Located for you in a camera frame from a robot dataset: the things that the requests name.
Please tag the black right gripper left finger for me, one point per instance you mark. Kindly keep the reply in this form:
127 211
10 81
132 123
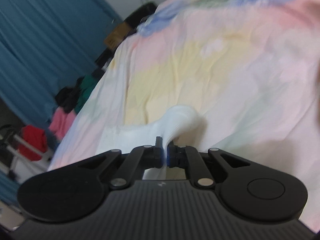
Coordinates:
77 190

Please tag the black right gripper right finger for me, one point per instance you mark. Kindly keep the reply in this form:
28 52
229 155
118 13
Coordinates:
247 189

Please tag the white knit garment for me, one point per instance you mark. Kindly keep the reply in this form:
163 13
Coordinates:
177 121

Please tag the white drying rack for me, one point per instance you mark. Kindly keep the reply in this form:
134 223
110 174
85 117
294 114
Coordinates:
18 167

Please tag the red garment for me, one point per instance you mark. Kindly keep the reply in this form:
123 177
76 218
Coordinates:
37 138

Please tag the pink garment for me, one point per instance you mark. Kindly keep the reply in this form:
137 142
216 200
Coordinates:
61 123

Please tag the black garment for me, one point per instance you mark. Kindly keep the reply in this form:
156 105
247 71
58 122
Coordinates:
67 97

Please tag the green garment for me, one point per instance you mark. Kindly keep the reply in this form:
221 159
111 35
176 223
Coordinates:
86 86

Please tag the pastel tie-dye bed sheet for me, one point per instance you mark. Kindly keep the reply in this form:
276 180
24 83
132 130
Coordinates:
250 68

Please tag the brown cardboard box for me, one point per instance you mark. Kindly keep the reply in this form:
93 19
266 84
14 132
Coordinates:
117 35

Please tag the blue curtain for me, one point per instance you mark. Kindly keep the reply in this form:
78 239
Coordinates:
47 45

